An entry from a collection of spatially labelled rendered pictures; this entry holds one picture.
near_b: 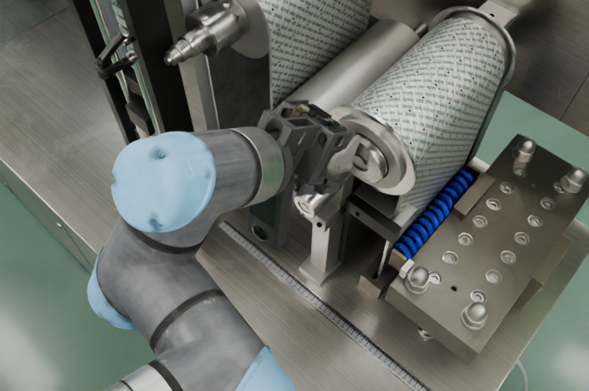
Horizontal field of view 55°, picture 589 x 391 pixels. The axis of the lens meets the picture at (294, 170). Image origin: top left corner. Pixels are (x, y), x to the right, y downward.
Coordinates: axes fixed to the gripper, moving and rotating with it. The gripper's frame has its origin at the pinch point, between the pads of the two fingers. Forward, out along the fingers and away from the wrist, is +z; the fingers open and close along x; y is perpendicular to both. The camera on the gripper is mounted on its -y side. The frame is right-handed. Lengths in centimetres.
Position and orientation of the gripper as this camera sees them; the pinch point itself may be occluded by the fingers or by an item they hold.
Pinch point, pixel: (337, 159)
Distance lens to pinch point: 74.3
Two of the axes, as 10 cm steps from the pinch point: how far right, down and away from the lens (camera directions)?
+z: 5.1, -1.2, 8.5
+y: 4.2, -8.3, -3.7
